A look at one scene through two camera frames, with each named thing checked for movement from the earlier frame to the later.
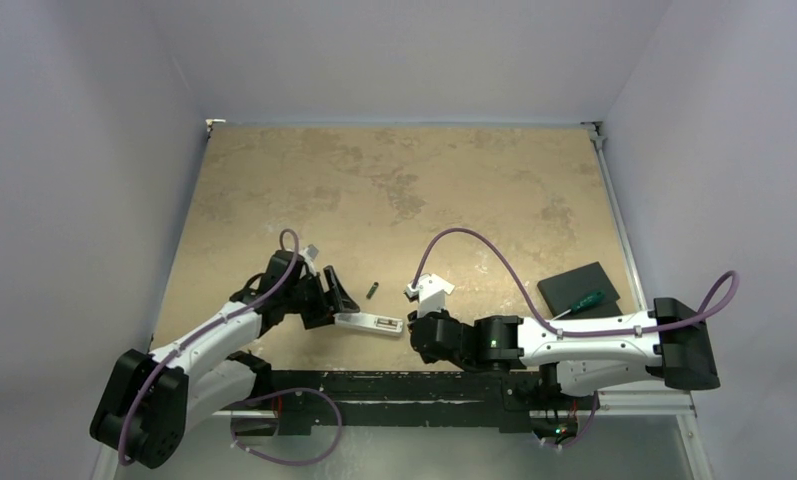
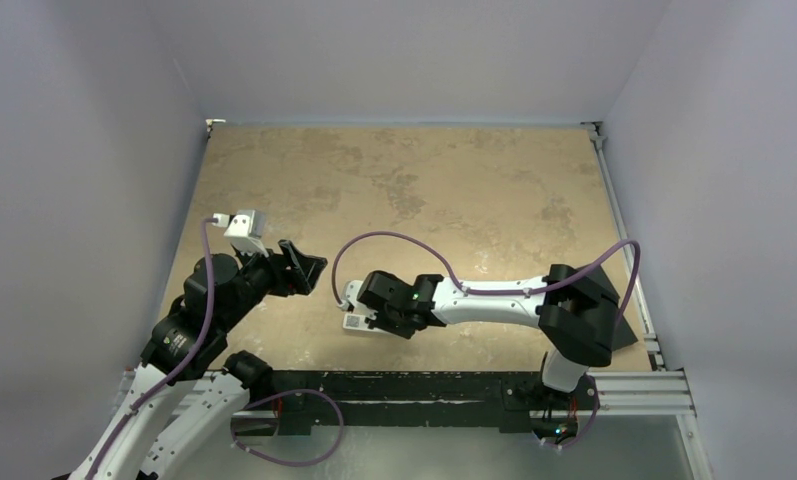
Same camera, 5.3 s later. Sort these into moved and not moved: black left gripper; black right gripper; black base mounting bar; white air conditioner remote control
Moved: black left gripper; black right gripper
Not moved: white air conditioner remote control; black base mounting bar
